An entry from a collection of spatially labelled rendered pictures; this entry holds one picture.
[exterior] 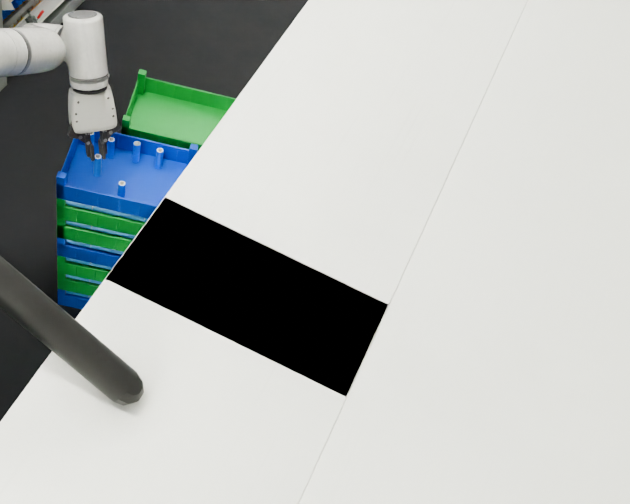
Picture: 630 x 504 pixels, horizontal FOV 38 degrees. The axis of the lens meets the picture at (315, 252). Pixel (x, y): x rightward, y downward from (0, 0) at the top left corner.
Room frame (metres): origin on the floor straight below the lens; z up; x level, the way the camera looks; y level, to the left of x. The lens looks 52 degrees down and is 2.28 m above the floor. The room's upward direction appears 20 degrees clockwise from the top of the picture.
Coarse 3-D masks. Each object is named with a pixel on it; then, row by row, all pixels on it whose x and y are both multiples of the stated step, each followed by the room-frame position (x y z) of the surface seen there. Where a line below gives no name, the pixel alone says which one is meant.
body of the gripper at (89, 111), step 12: (108, 84) 1.42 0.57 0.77; (72, 96) 1.35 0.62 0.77; (84, 96) 1.35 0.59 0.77; (96, 96) 1.37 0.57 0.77; (108, 96) 1.39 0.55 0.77; (72, 108) 1.33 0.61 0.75; (84, 108) 1.34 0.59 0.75; (96, 108) 1.36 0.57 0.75; (108, 108) 1.38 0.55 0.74; (72, 120) 1.32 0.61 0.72; (84, 120) 1.33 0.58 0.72; (96, 120) 1.35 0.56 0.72; (108, 120) 1.37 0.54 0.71; (84, 132) 1.32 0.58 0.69
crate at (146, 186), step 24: (72, 144) 1.41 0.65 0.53; (96, 144) 1.48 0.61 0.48; (120, 144) 1.49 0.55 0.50; (144, 144) 1.50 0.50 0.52; (192, 144) 1.52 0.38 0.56; (72, 168) 1.38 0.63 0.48; (120, 168) 1.43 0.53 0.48; (144, 168) 1.46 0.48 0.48; (168, 168) 1.49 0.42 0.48; (72, 192) 1.29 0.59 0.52; (96, 192) 1.30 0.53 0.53; (144, 192) 1.39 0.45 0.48; (144, 216) 1.32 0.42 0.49
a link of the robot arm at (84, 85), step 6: (108, 72) 1.43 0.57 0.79; (72, 78) 1.36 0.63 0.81; (102, 78) 1.39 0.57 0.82; (108, 78) 1.41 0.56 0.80; (72, 84) 1.36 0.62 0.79; (78, 84) 1.35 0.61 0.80; (84, 84) 1.36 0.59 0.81; (90, 84) 1.36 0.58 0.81; (96, 84) 1.37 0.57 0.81; (102, 84) 1.38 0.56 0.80; (84, 90) 1.35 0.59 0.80; (90, 90) 1.36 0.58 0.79
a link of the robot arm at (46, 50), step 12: (36, 24) 1.39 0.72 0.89; (48, 24) 1.43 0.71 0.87; (24, 36) 1.22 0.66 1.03; (36, 36) 1.25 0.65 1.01; (48, 36) 1.28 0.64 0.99; (36, 48) 1.22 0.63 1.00; (48, 48) 1.25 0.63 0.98; (60, 48) 1.29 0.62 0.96; (36, 60) 1.21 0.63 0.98; (48, 60) 1.24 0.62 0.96; (60, 60) 1.28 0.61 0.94; (24, 72) 1.19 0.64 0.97; (36, 72) 1.22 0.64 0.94
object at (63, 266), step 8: (64, 264) 1.28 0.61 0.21; (72, 264) 1.29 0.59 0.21; (80, 264) 1.33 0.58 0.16; (64, 272) 1.28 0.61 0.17; (72, 272) 1.29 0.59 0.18; (80, 272) 1.29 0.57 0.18; (88, 272) 1.30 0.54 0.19; (96, 272) 1.30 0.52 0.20; (104, 272) 1.30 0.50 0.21; (96, 280) 1.30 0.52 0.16
